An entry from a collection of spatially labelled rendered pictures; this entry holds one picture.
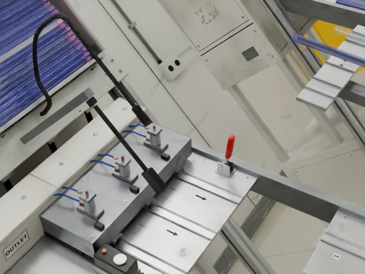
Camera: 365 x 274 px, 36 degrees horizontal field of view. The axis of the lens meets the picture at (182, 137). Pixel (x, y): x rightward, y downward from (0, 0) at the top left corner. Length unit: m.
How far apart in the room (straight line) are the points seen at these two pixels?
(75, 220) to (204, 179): 0.30
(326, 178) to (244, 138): 1.49
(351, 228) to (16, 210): 0.65
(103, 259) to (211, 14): 1.24
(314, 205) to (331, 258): 0.15
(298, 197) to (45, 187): 0.52
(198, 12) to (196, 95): 1.46
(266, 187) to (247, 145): 2.44
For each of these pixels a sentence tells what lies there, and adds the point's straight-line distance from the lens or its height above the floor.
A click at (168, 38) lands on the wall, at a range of 3.54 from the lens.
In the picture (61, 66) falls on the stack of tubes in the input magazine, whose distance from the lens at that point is 1.23.
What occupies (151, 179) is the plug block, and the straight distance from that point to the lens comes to 0.95.
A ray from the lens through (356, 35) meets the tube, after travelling 1.44.
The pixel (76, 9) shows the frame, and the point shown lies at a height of 1.50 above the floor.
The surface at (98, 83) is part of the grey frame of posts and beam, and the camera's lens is 1.29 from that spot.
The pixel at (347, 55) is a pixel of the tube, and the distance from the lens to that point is 1.17.
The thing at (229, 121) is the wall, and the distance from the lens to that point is 3.61.
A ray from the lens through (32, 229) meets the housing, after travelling 1.12.
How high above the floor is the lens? 1.36
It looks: 11 degrees down
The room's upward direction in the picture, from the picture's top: 38 degrees counter-clockwise
